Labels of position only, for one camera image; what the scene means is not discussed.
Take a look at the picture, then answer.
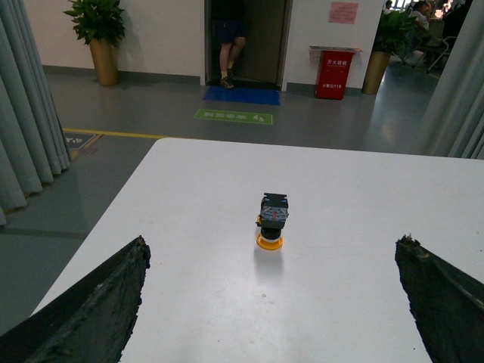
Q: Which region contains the right potted plant gold pot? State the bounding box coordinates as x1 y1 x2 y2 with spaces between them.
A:
361 11 415 95

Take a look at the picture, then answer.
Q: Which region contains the seated person in background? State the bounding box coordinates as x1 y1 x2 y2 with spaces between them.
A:
408 1 432 32

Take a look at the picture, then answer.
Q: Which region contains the blue floor mat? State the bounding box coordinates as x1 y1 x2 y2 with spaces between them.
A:
203 86 281 106

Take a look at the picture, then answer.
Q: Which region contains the grey curtain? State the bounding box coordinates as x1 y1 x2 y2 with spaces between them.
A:
409 1 483 160
1 1 71 225

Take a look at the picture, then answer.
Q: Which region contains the dark floor sign sticker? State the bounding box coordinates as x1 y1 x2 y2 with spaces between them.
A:
64 132 97 150

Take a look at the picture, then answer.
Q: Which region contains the pink wall notice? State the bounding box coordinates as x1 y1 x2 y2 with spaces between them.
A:
328 2 358 25

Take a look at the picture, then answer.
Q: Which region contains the green floor sign sticker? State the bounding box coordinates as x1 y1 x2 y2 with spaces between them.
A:
194 109 273 125

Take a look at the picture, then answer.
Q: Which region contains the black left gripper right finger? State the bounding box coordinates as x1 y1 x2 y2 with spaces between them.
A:
395 235 483 362

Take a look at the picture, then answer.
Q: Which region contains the yellow push button switch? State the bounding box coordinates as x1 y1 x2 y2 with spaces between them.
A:
256 192 289 250

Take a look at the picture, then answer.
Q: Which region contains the right grey curtain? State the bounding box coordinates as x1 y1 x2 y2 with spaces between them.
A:
409 1 483 160

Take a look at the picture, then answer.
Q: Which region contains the left potted plant gold pot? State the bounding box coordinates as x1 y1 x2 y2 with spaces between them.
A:
64 0 126 86

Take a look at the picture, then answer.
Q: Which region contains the potted plant gold pot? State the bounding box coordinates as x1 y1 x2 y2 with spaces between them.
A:
64 0 126 86
361 11 415 95

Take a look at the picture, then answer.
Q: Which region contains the grey door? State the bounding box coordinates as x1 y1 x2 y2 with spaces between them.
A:
235 0 291 88

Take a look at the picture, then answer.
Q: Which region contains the red fire extinguisher box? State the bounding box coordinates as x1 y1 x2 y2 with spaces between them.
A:
309 45 362 100

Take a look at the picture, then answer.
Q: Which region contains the left grey curtain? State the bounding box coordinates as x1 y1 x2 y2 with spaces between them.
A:
1 1 71 225

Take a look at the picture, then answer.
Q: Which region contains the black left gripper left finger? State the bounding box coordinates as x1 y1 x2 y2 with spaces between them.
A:
1 237 150 362

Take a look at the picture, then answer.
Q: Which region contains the person in dark shorts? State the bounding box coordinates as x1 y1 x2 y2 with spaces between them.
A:
211 0 247 89

